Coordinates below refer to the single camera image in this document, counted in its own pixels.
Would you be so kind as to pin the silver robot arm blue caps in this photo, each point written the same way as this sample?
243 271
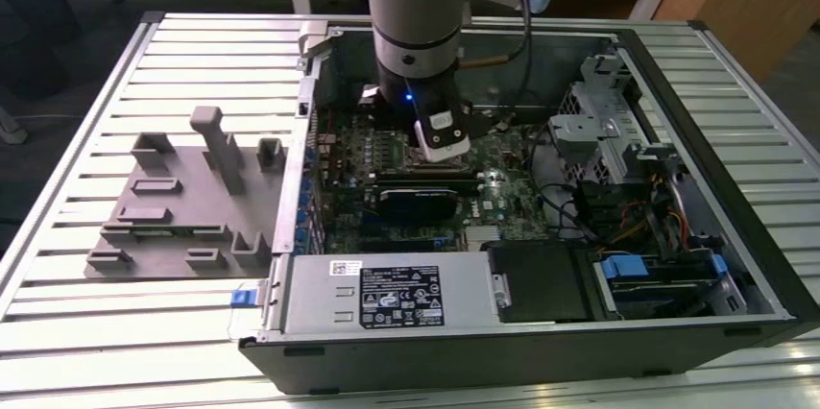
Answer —
416 20

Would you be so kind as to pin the black CPU socket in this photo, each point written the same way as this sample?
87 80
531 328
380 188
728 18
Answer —
406 166

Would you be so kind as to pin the black RAM slot bank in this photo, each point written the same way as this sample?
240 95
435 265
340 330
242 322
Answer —
422 180

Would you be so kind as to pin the black graphics card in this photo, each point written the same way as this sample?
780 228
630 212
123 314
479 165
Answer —
416 207

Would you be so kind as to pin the green motherboard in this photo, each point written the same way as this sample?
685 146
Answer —
513 209

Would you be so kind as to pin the silver metal drive cage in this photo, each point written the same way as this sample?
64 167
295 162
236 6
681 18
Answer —
582 130

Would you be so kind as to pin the silver chipset heat sink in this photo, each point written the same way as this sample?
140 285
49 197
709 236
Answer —
483 234

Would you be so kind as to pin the gray parts rack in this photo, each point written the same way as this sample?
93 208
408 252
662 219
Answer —
211 217

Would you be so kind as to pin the black plastic cover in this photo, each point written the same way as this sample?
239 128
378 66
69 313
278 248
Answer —
538 279

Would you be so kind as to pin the silver power supply with label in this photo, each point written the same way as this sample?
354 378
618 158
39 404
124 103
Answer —
314 303

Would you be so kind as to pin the green RAM stick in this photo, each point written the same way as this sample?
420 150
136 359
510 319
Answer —
160 233

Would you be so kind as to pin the blue case latch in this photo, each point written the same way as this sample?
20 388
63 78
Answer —
243 297

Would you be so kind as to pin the hard disk in blue carrier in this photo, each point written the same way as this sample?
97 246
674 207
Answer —
622 267

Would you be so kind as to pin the black open PC case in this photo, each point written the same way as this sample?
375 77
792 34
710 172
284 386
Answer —
449 366

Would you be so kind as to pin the white wrist camera black face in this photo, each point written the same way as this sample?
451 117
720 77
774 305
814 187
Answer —
449 152

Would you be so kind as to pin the gray plastic bracket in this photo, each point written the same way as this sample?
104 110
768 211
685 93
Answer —
653 153
602 68

